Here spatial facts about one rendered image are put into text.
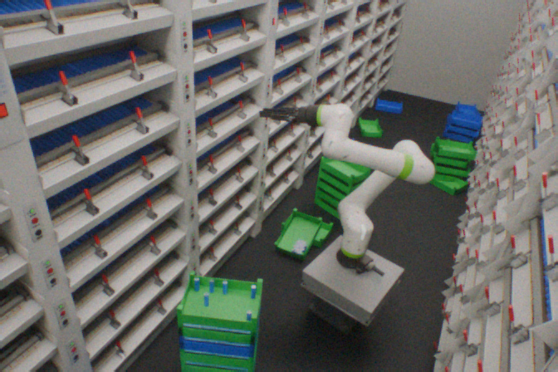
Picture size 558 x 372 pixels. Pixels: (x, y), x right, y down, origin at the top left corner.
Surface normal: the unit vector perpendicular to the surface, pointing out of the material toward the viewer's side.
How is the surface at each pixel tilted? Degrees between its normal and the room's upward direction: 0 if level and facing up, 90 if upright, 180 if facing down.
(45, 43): 107
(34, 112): 18
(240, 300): 0
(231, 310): 0
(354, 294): 2
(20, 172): 90
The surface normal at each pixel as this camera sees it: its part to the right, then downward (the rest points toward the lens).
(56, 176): 0.35, -0.70
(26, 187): 0.89, 0.31
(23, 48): 0.82, 0.54
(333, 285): 0.11, -0.83
